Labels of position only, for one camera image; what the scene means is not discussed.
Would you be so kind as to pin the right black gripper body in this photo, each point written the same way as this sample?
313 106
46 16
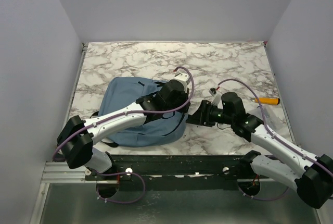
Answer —
214 114

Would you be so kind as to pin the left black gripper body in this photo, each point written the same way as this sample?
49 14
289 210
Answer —
182 98

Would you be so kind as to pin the blue fabric backpack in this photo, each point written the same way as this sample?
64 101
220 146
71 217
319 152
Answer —
122 91

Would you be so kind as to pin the yellow handled screwdriver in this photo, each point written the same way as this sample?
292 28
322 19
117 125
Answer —
266 100

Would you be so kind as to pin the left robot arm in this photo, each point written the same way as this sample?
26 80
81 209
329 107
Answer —
135 112

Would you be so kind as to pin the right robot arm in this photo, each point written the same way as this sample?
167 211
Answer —
304 172

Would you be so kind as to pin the clear plastic screw box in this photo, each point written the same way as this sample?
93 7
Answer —
268 112

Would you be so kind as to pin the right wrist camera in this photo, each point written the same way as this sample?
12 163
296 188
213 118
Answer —
214 96

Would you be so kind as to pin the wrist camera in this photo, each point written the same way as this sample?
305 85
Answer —
182 77
214 96

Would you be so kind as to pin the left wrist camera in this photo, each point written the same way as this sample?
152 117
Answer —
182 77

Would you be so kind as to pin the black mounting base plate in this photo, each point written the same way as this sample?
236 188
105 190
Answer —
176 172

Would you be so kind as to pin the aluminium rail frame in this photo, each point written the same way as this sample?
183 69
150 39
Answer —
66 197

